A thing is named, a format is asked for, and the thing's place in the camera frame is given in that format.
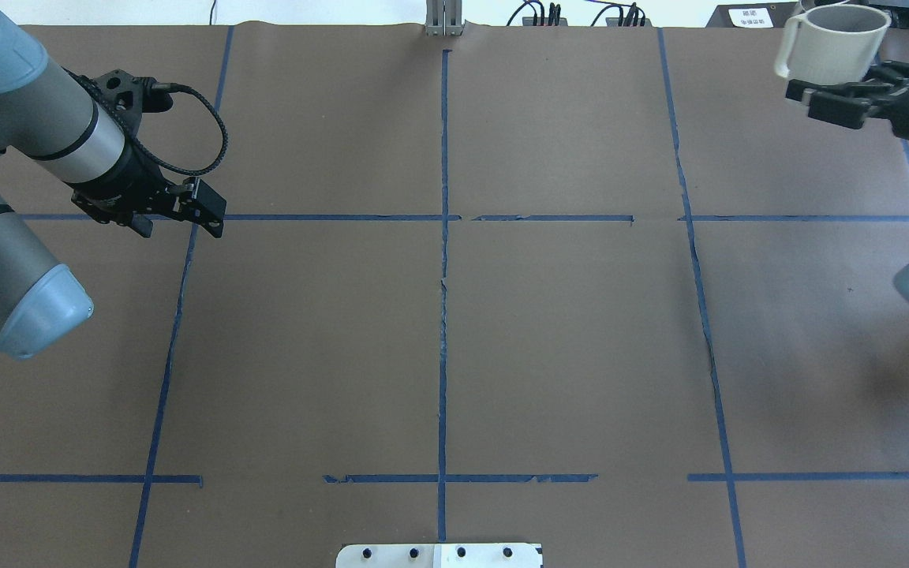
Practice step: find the white ribbed HOME mug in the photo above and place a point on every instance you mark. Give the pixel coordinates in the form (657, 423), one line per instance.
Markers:
(830, 44)

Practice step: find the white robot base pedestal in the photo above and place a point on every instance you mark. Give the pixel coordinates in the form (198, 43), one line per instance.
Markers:
(441, 555)

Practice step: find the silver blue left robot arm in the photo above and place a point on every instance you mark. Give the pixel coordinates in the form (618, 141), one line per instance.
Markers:
(81, 133)

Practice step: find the black box with label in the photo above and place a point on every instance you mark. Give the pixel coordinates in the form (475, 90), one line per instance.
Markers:
(762, 15)

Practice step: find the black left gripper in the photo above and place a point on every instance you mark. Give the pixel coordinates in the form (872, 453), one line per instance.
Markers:
(129, 180)

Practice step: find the aluminium frame post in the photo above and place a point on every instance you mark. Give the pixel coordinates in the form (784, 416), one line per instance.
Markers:
(444, 18)

